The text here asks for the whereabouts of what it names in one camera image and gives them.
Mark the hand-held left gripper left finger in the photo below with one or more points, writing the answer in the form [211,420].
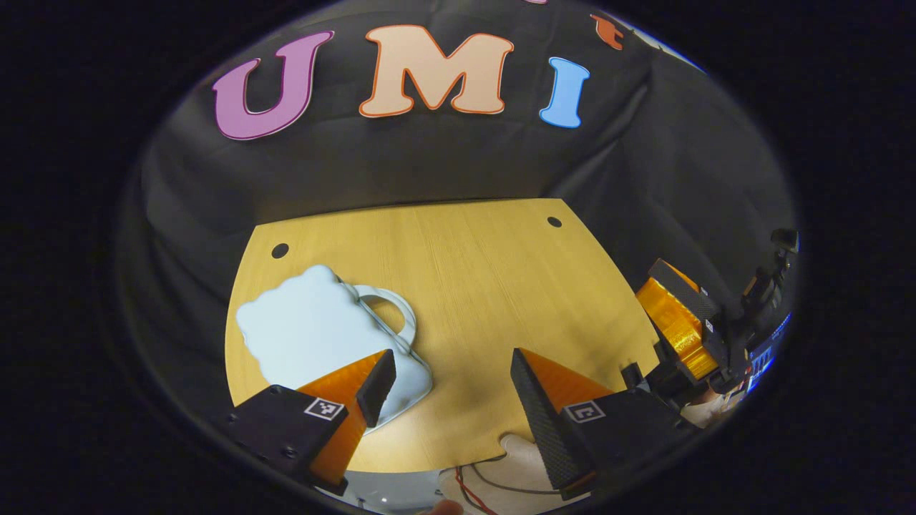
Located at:
[376,379]

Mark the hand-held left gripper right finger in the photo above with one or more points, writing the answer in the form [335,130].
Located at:
[540,422]

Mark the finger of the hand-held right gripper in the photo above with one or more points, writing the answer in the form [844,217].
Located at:
[676,322]

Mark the black backdrop cloth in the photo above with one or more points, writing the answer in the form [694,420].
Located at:
[429,157]

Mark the pale blue suitcase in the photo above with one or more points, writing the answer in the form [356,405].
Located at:
[315,329]

